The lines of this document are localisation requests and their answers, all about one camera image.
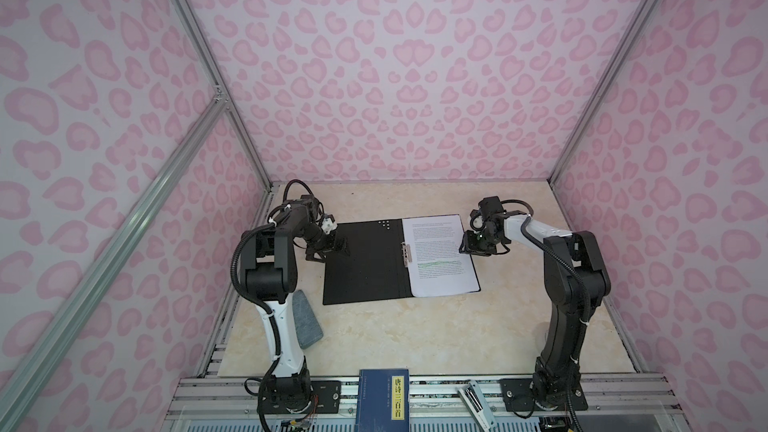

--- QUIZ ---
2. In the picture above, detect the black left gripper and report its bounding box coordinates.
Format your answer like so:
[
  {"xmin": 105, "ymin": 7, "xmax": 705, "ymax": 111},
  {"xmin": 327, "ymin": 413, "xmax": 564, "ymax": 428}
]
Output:
[{"xmin": 299, "ymin": 227, "xmax": 350, "ymax": 261}]

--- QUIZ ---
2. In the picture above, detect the printed paper sheet bottom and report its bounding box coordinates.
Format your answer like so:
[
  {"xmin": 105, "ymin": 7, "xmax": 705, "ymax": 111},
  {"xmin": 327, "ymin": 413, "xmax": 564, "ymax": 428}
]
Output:
[{"xmin": 402, "ymin": 214, "xmax": 481, "ymax": 298}]

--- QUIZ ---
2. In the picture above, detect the teal folder with black inside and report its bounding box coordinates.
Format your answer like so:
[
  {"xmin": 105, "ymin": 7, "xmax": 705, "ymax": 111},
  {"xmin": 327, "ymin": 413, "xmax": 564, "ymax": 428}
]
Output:
[{"xmin": 322, "ymin": 218, "xmax": 417, "ymax": 305}]

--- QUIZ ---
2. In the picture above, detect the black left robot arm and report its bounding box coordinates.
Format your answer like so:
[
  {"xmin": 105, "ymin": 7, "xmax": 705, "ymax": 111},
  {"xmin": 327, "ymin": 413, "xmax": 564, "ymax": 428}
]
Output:
[{"xmin": 230, "ymin": 195, "xmax": 341, "ymax": 416}]

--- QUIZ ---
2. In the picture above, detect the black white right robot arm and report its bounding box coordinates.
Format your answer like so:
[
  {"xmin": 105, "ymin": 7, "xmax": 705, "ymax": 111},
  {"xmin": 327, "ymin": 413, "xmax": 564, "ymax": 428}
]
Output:
[{"xmin": 459, "ymin": 196, "xmax": 611, "ymax": 412}]

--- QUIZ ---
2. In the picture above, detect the grey sponge eraser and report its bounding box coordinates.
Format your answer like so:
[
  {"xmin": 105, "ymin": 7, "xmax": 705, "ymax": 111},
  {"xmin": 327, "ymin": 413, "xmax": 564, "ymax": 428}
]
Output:
[{"xmin": 292, "ymin": 290, "xmax": 324, "ymax": 350}]

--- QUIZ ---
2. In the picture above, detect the white tape roll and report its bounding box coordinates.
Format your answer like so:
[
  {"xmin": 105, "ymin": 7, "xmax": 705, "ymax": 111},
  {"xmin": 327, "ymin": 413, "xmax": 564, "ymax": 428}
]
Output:
[{"xmin": 533, "ymin": 322, "xmax": 549, "ymax": 354}]

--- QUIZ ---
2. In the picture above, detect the blue book yellow label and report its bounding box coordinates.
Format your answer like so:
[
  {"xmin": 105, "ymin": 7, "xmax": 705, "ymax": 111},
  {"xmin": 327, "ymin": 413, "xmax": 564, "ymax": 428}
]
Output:
[{"xmin": 355, "ymin": 369, "xmax": 410, "ymax": 432}]

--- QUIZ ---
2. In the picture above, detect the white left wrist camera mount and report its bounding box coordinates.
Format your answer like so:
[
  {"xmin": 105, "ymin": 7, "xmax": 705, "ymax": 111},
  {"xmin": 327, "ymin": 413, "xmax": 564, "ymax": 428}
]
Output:
[{"xmin": 320, "ymin": 215, "xmax": 338, "ymax": 235}]

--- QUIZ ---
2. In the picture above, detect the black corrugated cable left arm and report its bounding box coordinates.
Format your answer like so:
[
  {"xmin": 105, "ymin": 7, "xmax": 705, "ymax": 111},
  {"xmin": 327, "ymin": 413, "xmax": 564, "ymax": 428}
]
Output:
[{"xmin": 230, "ymin": 179, "xmax": 319, "ymax": 432}]

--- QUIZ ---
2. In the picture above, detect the white clip on rail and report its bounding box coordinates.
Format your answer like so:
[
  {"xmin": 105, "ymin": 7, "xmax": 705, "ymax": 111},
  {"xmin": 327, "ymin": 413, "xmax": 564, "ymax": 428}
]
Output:
[{"xmin": 457, "ymin": 380, "xmax": 496, "ymax": 432}]

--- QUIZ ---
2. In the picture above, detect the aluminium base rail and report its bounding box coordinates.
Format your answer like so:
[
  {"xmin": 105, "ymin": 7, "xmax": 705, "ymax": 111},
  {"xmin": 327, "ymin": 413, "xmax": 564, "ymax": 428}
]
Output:
[{"xmin": 161, "ymin": 373, "xmax": 690, "ymax": 431}]

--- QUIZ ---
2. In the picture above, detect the aluminium frame post left rear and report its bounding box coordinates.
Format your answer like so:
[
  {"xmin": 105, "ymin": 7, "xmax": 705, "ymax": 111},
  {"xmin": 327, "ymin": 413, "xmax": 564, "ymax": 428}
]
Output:
[{"xmin": 169, "ymin": 0, "xmax": 273, "ymax": 190}]

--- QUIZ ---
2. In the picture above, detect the aluminium frame post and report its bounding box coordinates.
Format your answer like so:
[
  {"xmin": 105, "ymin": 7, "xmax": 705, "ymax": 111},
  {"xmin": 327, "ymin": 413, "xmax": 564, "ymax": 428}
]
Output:
[
  {"xmin": 169, "ymin": 0, "xmax": 273, "ymax": 190},
  {"xmin": 547, "ymin": 0, "xmax": 663, "ymax": 188}
]

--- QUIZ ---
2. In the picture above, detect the aluminium frame post right rear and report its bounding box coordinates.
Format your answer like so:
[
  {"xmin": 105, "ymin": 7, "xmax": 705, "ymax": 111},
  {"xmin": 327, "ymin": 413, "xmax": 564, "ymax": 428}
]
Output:
[{"xmin": 547, "ymin": 0, "xmax": 663, "ymax": 188}]

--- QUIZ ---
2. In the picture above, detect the aluminium diagonal frame bar left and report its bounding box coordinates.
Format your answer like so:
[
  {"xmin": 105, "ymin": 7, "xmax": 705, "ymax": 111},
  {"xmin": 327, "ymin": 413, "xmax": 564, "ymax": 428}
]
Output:
[{"xmin": 1, "ymin": 97, "xmax": 227, "ymax": 431}]

